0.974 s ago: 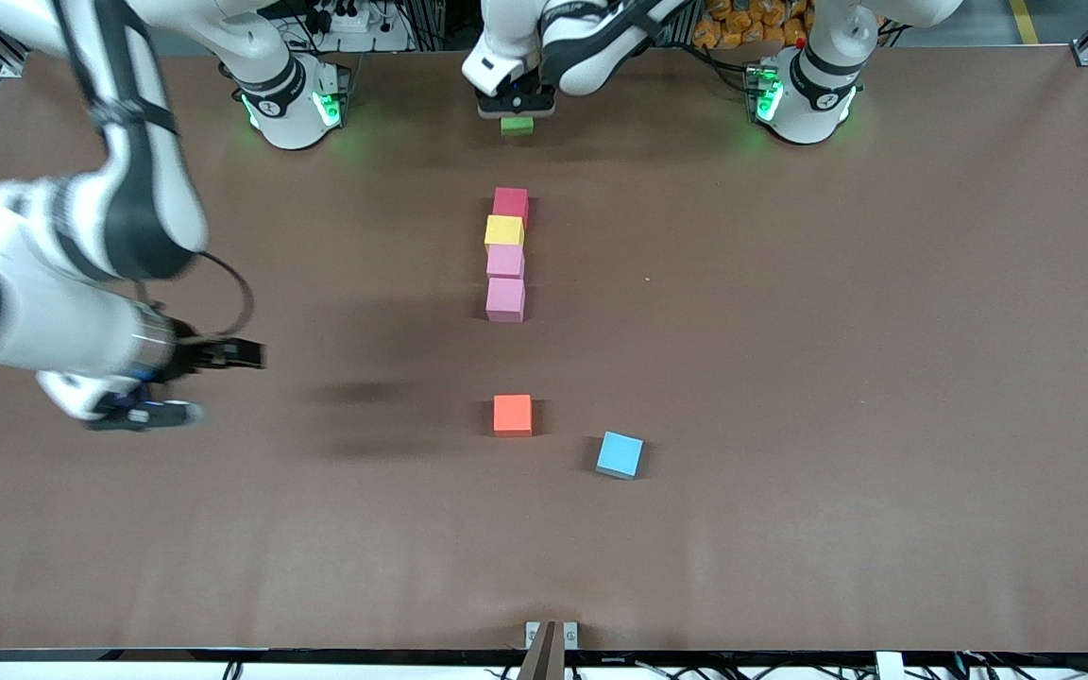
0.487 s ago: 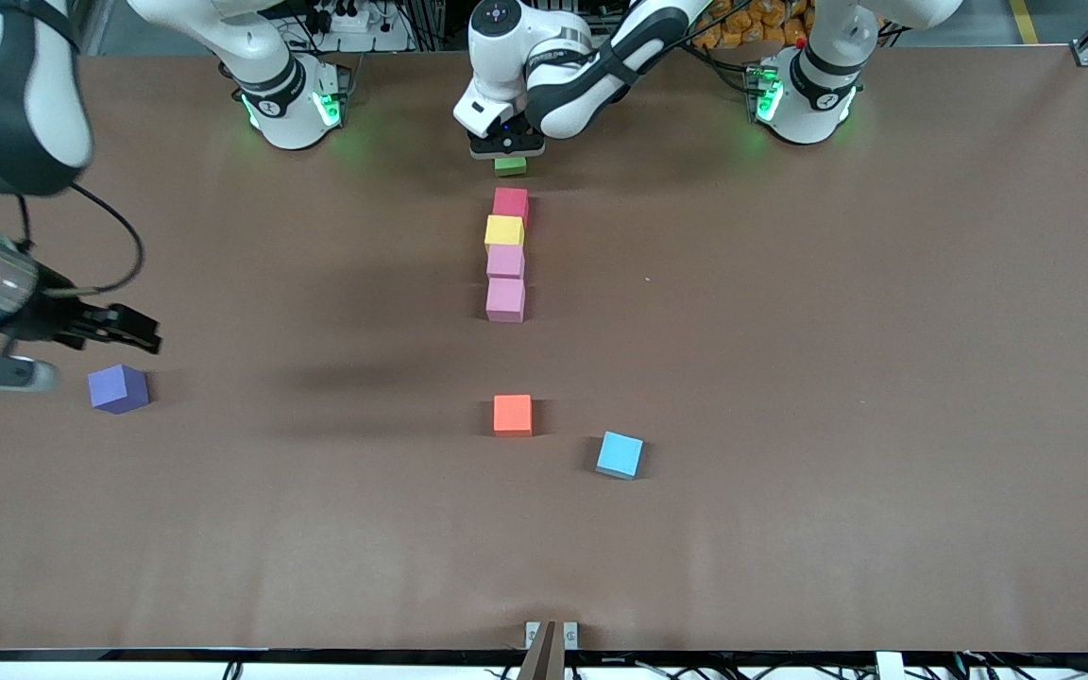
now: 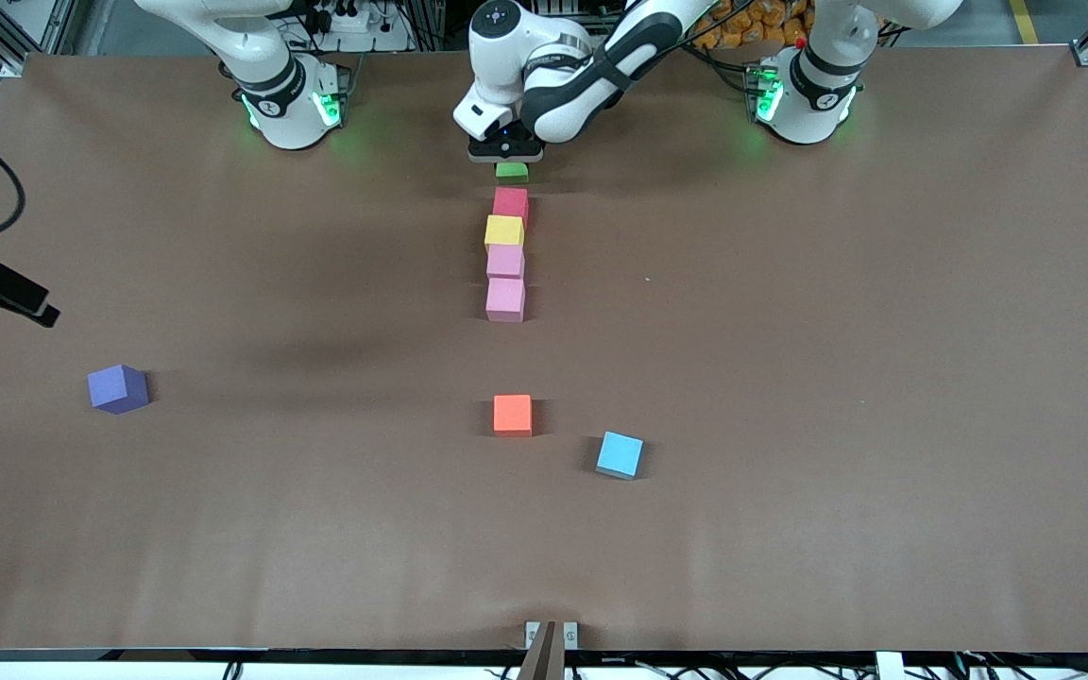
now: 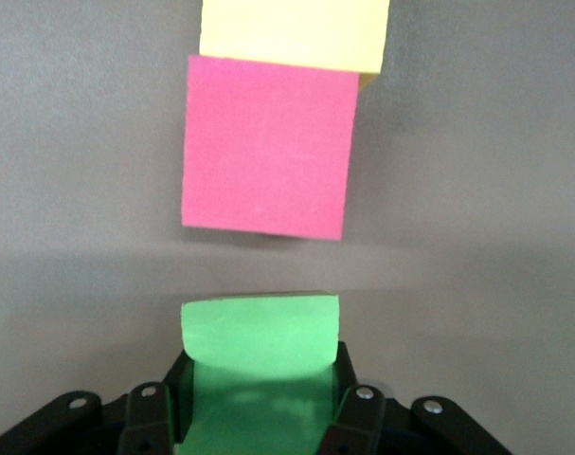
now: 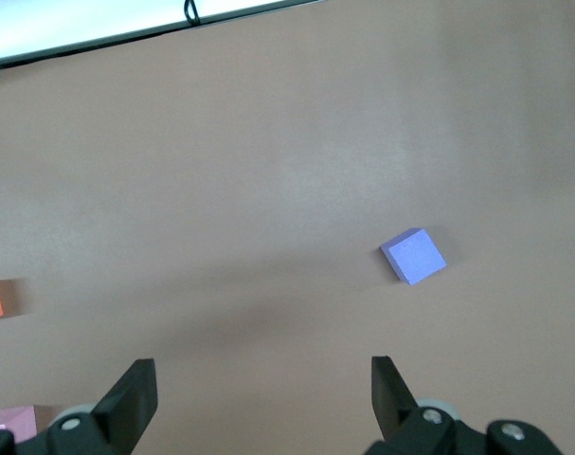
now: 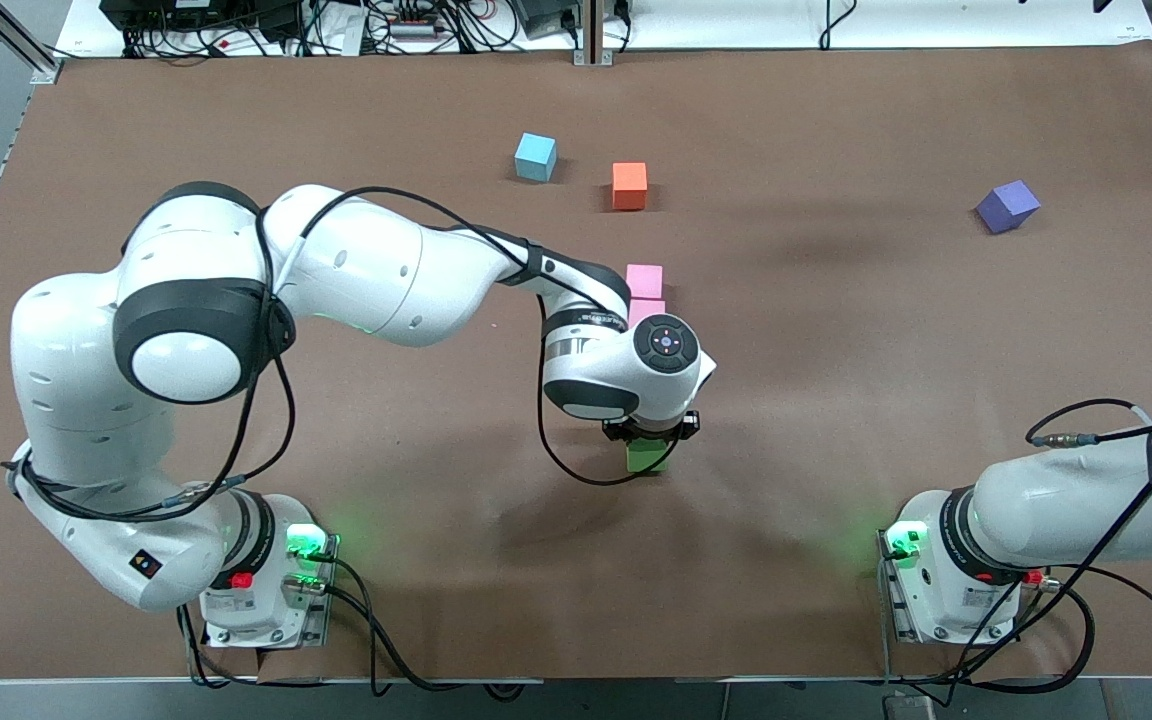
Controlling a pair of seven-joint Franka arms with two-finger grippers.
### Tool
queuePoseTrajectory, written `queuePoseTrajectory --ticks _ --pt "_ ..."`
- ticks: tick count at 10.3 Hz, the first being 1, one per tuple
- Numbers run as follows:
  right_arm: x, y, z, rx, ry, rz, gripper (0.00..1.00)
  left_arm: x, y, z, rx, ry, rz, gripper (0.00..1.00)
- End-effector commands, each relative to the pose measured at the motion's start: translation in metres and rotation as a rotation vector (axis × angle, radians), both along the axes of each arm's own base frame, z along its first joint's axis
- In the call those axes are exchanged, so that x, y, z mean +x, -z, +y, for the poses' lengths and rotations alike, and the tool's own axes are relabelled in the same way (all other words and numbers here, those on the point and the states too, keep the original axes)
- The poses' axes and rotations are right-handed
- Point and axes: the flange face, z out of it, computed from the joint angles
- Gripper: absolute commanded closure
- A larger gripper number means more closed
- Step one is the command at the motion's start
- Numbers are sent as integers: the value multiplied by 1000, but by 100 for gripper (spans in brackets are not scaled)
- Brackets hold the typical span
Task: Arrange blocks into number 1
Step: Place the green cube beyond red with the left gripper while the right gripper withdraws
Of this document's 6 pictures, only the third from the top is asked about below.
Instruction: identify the pile of orange toys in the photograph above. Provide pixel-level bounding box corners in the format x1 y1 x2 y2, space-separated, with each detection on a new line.
695 0 814 50

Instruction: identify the white power strip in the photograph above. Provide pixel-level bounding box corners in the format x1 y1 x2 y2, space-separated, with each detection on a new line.
303 0 384 34

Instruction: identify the orange foam block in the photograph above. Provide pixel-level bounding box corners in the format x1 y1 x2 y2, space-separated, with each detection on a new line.
493 394 534 438

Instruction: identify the light blue foam block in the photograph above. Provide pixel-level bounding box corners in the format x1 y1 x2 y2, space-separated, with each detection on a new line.
596 431 645 481

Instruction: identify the purple foam block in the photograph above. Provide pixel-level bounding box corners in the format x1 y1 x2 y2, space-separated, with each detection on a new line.
87 364 150 416

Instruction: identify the metal table edge bracket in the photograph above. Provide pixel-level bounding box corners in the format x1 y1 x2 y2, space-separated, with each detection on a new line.
523 619 580 680

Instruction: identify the yellow foam block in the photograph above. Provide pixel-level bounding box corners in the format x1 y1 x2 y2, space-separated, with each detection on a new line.
484 215 526 251

